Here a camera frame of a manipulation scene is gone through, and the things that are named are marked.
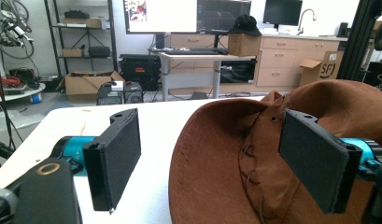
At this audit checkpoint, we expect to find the black cap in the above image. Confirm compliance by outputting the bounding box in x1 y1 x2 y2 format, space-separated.
228 13 263 37

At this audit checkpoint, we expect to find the small black monitor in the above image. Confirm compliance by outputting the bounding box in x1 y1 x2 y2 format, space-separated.
262 0 304 27

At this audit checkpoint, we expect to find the black equipment case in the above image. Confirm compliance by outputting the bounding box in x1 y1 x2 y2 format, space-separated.
118 53 162 91

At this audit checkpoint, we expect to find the open cardboard box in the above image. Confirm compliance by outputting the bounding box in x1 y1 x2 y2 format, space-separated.
64 70 126 96

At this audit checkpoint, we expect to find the monitor with dark screen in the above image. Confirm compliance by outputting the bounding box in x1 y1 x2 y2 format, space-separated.
196 0 252 35

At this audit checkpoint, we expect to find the black metal shelf rack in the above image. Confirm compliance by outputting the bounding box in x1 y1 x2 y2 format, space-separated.
43 0 119 79

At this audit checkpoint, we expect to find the black bag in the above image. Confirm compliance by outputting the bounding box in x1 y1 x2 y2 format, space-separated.
64 9 91 20

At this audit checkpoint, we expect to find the black speaker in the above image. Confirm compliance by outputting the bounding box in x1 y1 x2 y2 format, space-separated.
337 21 350 38

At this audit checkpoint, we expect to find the black stand leg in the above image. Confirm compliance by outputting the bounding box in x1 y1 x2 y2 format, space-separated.
0 134 16 175

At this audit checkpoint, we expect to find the large monitor with white screen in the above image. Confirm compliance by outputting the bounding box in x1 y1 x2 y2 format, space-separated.
122 0 199 35

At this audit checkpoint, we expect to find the metal faucet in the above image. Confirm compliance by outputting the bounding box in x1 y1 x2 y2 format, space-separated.
296 7 318 35

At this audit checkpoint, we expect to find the closed cardboard box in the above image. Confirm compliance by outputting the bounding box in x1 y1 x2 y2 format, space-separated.
227 33 263 57

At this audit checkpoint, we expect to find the black keyboard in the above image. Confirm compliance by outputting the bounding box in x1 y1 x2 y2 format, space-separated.
164 47 229 56

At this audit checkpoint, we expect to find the black computer tower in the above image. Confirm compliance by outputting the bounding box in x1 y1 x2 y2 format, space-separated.
123 80 145 105
95 82 125 105

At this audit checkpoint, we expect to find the brown wide-brim hat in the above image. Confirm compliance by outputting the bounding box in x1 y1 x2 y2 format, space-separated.
167 78 382 224

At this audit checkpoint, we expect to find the round white platform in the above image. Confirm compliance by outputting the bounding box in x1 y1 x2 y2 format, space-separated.
0 81 47 105

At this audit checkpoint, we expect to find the black aluminium frame post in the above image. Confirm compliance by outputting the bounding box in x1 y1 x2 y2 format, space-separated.
336 0 381 81

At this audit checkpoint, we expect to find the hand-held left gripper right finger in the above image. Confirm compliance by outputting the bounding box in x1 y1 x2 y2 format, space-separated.
278 108 364 216

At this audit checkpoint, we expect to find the small cardboard box on shelf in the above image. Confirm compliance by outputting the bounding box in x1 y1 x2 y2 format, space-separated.
61 48 84 58

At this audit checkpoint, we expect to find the orange cable bundle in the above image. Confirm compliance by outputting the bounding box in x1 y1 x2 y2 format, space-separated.
0 76 25 89

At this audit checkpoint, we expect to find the black pouch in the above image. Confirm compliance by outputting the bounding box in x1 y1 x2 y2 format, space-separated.
87 45 112 59

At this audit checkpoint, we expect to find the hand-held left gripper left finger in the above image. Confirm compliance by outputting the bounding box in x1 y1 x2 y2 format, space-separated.
82 107 142 216

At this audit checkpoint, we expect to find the black box under desk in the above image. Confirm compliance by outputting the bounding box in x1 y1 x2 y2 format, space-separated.
219 59 258 85

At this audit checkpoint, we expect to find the white standing desk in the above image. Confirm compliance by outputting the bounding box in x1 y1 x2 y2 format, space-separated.
157 51 257 103

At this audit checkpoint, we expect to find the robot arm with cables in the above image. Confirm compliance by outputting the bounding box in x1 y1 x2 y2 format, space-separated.
0 0 35 61

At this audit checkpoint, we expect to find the wooden cabinet with drawers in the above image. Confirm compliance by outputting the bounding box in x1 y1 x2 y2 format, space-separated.
169 33 348 93

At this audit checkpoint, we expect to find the printed cardboard box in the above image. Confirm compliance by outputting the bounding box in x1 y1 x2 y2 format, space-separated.
298 49 345 88

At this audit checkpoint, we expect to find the flat cardboard box on shelf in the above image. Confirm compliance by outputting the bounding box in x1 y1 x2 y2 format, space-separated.
63 17 103 29

